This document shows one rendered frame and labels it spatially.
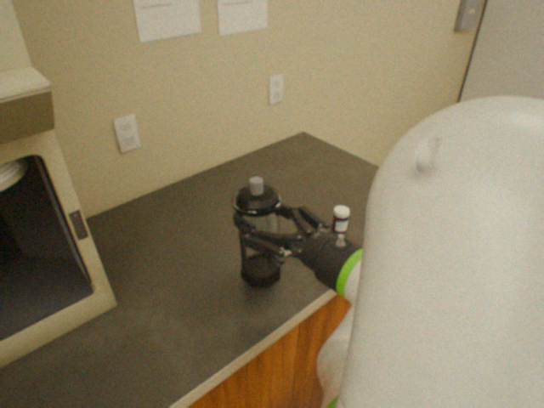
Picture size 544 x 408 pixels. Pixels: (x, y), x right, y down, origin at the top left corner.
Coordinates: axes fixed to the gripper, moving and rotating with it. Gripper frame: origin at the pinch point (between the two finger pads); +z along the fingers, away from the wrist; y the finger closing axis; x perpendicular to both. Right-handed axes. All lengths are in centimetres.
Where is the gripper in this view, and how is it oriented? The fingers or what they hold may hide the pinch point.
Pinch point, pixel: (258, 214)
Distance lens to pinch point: 81.0
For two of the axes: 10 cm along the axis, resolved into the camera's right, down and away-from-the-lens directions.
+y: -7.6, 3.8, -5.3
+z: -6.5, -3.6, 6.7
